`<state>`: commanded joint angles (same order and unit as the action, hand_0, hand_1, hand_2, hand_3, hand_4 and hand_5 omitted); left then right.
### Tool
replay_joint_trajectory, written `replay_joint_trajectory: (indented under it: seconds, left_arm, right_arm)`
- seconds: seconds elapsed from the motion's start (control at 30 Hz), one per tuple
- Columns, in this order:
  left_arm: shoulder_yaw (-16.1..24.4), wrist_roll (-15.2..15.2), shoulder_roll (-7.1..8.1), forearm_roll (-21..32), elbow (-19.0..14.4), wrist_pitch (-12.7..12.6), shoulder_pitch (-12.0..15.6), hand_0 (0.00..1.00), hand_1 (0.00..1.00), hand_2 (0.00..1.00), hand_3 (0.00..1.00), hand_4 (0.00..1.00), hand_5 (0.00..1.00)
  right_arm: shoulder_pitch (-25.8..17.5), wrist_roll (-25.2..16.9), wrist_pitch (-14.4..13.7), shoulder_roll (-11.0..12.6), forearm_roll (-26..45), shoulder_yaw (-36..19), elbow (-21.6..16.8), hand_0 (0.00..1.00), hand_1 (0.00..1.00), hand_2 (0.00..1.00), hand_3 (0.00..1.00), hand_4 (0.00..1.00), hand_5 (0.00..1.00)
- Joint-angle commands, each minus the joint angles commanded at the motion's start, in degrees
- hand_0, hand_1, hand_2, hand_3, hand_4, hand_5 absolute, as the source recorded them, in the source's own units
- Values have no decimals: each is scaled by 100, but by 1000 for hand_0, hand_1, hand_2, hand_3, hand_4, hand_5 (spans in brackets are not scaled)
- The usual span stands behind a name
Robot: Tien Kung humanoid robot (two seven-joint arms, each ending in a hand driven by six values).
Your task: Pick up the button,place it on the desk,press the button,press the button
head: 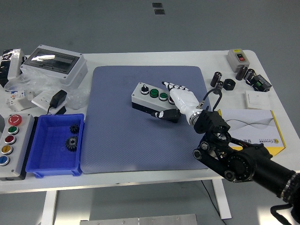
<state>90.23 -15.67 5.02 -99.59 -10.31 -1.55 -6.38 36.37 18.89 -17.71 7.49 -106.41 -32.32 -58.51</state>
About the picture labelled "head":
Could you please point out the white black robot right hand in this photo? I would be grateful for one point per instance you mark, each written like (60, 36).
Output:
(182, 98)

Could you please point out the grey four-button control box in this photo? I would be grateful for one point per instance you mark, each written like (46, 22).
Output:
(145, 99)

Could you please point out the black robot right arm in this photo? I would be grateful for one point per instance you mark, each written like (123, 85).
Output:
(248, 164)

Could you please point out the grey five-button control box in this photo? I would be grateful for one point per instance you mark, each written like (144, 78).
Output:
(22, 150)

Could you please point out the black hexagonal nut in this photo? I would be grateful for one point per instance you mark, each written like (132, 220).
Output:
(229, 84)

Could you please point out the grey-blue table mat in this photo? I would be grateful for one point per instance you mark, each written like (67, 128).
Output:
(131, 145)

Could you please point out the white yellow cardboard box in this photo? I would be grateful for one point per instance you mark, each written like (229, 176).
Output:
(253, 122)

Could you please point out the black module green terminal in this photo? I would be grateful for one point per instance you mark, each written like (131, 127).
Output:
(261, 84)

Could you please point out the dark floor plate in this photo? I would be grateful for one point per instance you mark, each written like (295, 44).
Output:
(157, 5)
(159, 12)

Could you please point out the white table leg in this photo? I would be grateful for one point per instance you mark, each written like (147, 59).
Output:
(222, 201)
(48, 208)

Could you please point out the small black bevel gear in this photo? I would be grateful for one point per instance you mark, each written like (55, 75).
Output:
(74, 129)

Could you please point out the grey distribution box clear lid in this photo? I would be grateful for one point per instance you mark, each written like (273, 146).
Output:
(68, 75)

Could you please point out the large black bevel gear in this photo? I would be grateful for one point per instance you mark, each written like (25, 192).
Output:
(71, 143)

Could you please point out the black power adapter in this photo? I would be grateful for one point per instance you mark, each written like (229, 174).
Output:
(58, 98)

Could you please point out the grey metal plate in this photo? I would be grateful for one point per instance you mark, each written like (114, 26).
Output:
(140, 220)

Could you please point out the blue plastic bin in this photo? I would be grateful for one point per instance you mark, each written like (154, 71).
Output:
(51, 159)

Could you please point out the clear plastic bag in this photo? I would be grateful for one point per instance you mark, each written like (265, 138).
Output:
(37, 85)

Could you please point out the white circuit breaker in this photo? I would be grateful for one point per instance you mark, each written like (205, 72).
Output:
(17, 99)

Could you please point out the white box in shiny wrap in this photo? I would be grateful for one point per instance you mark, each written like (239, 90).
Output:
(14, 63)

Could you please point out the grey two-button switch box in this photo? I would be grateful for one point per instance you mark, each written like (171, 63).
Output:
(234, 59)

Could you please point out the white wall switch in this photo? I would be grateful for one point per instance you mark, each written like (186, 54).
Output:
(256, 99)

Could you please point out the white wall socket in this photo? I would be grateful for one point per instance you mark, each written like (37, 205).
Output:
(41, 99)

